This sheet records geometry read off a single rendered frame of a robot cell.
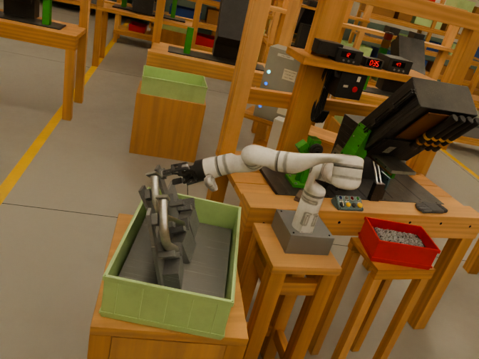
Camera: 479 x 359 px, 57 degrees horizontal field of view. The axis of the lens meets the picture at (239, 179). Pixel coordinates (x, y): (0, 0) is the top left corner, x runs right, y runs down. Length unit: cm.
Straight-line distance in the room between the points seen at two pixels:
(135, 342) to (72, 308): 120
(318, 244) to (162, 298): 79
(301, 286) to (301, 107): 112
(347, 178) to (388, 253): 88
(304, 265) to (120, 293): 79
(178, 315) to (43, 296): 142
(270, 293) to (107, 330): 72
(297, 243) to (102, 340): 86
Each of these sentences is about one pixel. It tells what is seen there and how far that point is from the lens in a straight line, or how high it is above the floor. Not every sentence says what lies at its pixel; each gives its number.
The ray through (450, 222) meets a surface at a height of 86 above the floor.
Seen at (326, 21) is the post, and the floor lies 172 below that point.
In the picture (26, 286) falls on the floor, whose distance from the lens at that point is 288.
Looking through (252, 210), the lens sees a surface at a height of 88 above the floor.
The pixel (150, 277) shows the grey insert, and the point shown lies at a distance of 164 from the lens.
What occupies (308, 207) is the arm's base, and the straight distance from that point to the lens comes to 187.
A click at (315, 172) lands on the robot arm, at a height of 123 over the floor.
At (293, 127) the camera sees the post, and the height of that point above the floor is 110.
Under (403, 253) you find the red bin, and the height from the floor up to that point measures 87.
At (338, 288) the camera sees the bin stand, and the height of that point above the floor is 51.
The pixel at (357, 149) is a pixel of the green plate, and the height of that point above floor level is 116.
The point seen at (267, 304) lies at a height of 64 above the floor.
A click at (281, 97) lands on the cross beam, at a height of 125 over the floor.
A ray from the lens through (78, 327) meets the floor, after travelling 263.
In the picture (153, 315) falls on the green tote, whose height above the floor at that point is 84.
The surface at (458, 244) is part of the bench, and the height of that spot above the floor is 70.
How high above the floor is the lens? 190
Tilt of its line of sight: 26 degrees down
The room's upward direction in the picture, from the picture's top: 14 degrees clockwise
